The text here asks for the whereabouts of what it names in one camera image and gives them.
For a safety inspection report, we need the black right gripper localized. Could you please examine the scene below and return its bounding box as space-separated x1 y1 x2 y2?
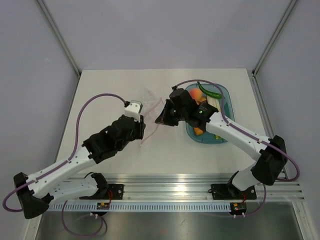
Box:
156 99 188 126

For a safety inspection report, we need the toy peach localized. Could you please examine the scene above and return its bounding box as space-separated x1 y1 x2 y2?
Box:
189 88 203 101

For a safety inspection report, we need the clear zip top bag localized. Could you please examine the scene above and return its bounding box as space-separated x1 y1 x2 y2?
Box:
138 87 165 146

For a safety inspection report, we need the orange papaya slice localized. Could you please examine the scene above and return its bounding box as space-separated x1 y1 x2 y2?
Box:
193 127 204 136

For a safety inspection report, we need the celery stalk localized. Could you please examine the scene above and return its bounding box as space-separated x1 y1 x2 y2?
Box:
206 96 221 112

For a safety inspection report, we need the green chili pepper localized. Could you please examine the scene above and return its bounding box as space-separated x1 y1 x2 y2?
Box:
197 81 222 100

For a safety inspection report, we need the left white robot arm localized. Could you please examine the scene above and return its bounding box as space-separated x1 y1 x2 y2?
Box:
13 115 146 219

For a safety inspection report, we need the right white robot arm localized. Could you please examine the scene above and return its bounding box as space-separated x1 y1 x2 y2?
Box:
155 88 288 199

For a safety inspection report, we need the teal plastic tray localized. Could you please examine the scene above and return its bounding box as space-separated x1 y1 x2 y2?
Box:
184 83 235 145

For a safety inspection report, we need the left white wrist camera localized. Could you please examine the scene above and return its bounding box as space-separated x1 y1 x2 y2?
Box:
124 100 143 122

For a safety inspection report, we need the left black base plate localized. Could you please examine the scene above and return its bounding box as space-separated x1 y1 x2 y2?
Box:
79 183 125 200

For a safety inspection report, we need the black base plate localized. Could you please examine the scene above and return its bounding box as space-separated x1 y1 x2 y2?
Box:
208 183 257 200
79 183 125 200

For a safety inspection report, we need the aluminium mounting rail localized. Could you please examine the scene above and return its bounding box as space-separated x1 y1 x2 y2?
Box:
33 173 306 203

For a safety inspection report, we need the white slotted cable duct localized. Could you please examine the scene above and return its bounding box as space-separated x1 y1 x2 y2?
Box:
48 201 231 213

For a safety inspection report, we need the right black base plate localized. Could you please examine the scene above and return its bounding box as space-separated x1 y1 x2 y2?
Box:
208 183 257 200

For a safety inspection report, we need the left aluminium frame post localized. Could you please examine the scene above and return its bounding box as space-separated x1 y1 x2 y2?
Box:
35 0 82 79

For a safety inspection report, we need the aluminium frame post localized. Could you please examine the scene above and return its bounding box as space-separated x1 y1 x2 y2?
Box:
252 0 300 78
35 0 82 79

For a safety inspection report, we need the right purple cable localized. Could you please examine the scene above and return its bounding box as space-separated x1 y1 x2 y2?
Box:
172 79 301 218

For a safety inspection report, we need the right aluminium frame post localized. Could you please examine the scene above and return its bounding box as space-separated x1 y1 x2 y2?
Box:
252 0 300 78

